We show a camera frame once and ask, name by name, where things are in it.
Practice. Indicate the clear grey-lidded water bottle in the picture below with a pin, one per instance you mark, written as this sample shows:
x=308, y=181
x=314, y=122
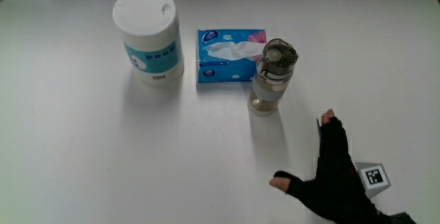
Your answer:
x=271, y=78

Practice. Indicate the white wet wipes canister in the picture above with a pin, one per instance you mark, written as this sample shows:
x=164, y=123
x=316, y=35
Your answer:
x=150, y=35

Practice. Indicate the person's right hand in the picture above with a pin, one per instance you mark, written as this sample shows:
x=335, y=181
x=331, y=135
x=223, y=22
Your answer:
x=335, y=179

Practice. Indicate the blue tissue pack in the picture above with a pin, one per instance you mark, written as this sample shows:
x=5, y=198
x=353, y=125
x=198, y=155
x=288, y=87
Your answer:
x=227, y=56

